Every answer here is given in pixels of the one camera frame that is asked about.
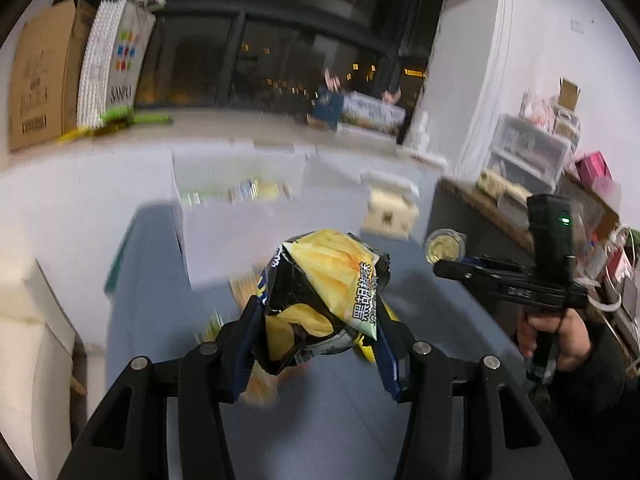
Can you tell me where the yellow black chips bag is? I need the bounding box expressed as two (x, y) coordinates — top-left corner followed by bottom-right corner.
(256, 229), (390, 375)

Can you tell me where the right hand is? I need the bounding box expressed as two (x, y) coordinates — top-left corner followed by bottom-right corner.
(515, 306), (594, 372)

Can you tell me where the wooden side table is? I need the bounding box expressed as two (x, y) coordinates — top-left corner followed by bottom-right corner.
(424, 174), (622, 321)

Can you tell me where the round yellow lidded cup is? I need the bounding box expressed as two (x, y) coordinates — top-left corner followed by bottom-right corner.
(425, 229), (466, 264)

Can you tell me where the pink box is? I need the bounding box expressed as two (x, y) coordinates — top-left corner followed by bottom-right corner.
(575, 151), (612, 186)

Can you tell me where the clear plastic drawer unit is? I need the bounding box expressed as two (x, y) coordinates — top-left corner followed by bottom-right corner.
(486, 114), (572, 194)

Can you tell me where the tissue paper pack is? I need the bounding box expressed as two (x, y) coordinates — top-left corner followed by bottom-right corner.
(360, 170), (420, 240)

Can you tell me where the white storage box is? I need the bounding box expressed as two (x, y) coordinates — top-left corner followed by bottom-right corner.
(172, 151), (369, 288)

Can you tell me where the cream leather sofa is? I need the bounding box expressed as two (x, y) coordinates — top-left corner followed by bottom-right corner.
(1, 258), (75, 479)

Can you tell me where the printed landscape box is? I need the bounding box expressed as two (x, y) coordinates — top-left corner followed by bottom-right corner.
(311, 89), (406, 136)

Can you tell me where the green flat packets pile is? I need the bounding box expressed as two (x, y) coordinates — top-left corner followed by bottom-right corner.
(60, 104), (174, 142)

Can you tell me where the brown cardboard box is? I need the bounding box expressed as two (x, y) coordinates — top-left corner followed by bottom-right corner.
(9, 0), (96, 152)

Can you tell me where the white SANFU shopping bag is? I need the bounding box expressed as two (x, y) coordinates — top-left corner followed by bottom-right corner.
(76, 0), (166, 127)

